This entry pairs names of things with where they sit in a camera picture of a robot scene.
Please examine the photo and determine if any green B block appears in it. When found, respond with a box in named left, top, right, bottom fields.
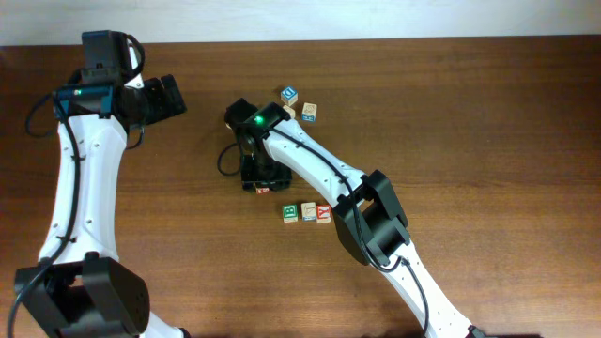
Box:
left=282, top=205, right=299, bottom=223

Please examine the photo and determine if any wooden block blue J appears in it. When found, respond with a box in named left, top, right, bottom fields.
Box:
left=300, top=202, right=316, bottom=222

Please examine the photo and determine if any red Y block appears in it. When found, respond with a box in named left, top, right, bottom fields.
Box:
left=316, top=205, right=331, bottom=223

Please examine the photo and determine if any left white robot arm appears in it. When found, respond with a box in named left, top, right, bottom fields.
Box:
left=14, top=75, right=189, bottom=337

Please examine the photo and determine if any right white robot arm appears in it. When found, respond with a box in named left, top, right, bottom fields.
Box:
left=224, top=99, right=484, bottom=338

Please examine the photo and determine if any plain wooden block centre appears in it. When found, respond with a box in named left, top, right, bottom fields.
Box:
left=283, top=105, right=296, bottom=119

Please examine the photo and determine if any wooden block blue base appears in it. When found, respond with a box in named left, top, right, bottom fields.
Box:
left=301, top=102, right=317, bottom=122

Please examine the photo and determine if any blue C block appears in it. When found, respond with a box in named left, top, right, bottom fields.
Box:
left=280, top=86, right=299, bottom=106

